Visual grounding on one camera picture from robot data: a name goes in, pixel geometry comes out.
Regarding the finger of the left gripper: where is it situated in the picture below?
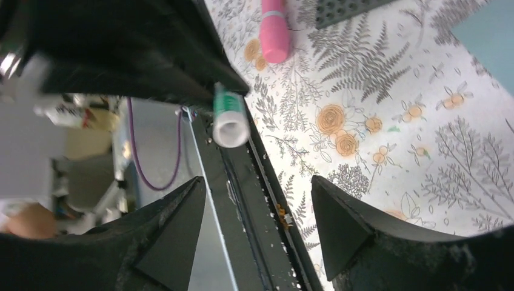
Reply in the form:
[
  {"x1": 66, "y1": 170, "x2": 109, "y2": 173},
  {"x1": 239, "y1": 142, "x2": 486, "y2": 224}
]
[{"x1": 1, "y1": 1, "x2": 249, "y2": 107}]

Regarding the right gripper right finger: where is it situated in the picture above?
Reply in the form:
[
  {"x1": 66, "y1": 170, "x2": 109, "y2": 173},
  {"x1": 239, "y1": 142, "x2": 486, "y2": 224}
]
[{"x1": 312, "y1": 176, "x2": 513, "y2": 290}]

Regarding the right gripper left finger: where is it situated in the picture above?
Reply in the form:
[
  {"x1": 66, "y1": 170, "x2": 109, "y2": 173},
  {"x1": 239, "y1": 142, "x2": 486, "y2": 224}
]
[{"x1": 1, "y1": 176, "x2": 206, "y2": 290}]

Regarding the green white glue stick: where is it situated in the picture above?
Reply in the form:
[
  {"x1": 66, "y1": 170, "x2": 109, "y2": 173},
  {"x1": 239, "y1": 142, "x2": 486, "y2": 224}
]
[{"x1": 213, "y1": 82, "x2": 250, "y2": 149}]

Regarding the light blue envelope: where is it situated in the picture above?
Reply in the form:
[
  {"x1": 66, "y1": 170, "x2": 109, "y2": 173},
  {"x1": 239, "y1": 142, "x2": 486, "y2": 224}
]
[{"x1": 452, "y1": 0, "x2": 513, "y2": 95}]

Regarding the person hand in background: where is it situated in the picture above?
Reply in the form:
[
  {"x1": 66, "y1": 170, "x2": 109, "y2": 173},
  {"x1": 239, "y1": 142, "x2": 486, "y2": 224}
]
[{"x1": 1, "y1": 203, "x2": 58, "y2": 239}]

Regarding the floral table mat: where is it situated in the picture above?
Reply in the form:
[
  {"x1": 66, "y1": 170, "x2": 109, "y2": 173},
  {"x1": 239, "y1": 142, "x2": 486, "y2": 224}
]
[{"x1": 206, "y1": 1, "x2": 513, "y2": 290}]

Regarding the grey lego baseplate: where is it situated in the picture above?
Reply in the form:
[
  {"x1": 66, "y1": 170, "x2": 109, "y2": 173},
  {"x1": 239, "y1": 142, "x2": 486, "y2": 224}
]
[{"x1": 315, "y1": 0, "x2": 394, "y2": 30}]

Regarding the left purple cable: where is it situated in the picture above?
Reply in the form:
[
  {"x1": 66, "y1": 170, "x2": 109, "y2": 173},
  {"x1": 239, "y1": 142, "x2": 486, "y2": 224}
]
[{"x1": 126, "y1": 96, "x2": 184, "y2": 192}]

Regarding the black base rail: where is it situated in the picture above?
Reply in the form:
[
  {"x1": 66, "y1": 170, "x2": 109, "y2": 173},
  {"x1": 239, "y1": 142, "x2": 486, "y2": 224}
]
[{"x1": 192, "y1": 115, "x2": 322, "y2": 290}]

